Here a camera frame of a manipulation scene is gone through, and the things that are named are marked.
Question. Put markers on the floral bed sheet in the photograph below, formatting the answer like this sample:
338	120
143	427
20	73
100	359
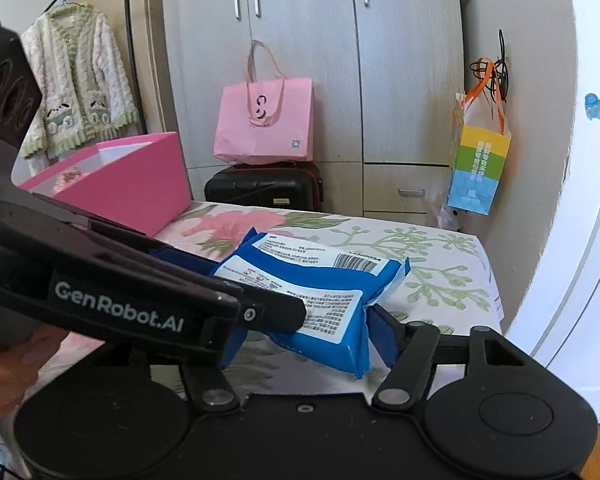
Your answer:
430	270

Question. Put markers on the pink plush toy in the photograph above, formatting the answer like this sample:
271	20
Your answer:
67	178

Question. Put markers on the clothes hanger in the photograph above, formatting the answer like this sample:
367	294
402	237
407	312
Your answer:
62	2

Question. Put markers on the blue snack packet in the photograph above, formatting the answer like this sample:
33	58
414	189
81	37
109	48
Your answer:
320	270

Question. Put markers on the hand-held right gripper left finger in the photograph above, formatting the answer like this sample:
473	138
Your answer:
236	347

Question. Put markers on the pink tote bag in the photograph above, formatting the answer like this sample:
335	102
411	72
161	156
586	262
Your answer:
265	125

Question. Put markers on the black wall hook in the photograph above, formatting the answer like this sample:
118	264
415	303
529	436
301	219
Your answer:
497	67

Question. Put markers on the blue door sticker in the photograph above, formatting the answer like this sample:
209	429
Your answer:
592	106

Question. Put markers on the pink cardboard box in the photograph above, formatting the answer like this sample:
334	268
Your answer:
140	185

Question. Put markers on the black clothes rack pole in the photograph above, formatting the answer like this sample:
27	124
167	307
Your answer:
132	50

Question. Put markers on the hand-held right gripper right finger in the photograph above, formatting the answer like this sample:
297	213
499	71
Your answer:
382	332

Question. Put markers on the colourful gift bag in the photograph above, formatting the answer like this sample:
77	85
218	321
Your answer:
480	170

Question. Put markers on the white door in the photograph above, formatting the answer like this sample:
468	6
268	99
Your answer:
555	210

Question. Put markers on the small clear plastic bag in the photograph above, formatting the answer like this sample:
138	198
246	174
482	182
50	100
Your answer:
450	217

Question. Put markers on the light wooden wardrobe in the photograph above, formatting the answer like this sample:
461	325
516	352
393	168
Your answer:
305	35

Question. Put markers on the cream and green cardigan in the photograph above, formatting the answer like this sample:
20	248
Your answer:
75	85

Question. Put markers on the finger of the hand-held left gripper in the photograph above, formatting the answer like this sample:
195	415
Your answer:
275	316
190	262

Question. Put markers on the black suitcase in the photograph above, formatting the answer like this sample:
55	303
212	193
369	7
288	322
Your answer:
260	187

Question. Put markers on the person's left hand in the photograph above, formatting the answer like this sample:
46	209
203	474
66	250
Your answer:
10	375

